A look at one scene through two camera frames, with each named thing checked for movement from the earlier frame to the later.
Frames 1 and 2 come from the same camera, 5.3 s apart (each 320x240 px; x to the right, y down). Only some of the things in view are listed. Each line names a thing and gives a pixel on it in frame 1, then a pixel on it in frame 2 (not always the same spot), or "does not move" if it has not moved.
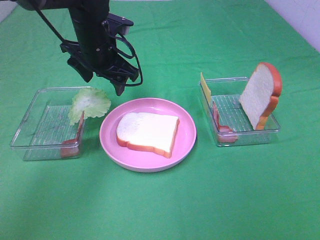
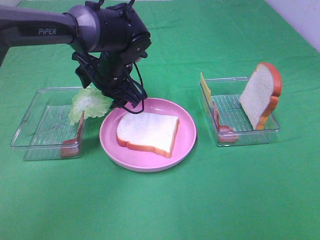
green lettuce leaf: x=93 y=102 does not move
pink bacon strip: x=70 y=148 does not move
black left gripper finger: x=119 y=82 → x=118 y=102
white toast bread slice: x=155 y=133 does not move
